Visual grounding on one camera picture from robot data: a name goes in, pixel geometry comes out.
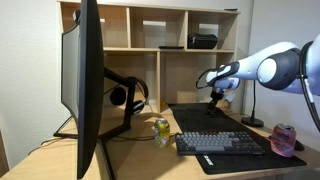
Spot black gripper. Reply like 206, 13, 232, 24
205, 87, 227, 116

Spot black desk mat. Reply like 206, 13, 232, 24
168, 102, 308, 176

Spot wooden desk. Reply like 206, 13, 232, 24
0, 103, 320, 180

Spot grey mechanical keyboard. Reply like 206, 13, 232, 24
174, 130, 266, 156

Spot wooden shelf hutch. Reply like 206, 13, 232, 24
56, 0, 241, 114

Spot yellow green soda can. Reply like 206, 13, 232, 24
153, 117, 171, 149

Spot black case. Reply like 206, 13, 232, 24
187, 32, 219, 50

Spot black headphones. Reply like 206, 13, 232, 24
109, 76, 150, 116

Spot flat black device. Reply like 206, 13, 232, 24
158, 45, 185, 50

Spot pink soda can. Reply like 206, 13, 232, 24
269, 123, 298, 158

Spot black monitor stand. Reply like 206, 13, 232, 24
53, 66, 138, 180

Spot black curved monitor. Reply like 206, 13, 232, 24
60, 0, 105, 180

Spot black monitor cable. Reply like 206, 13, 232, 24
28, 133, 178, 156

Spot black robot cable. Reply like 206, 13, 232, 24
298, 41, 320, 133

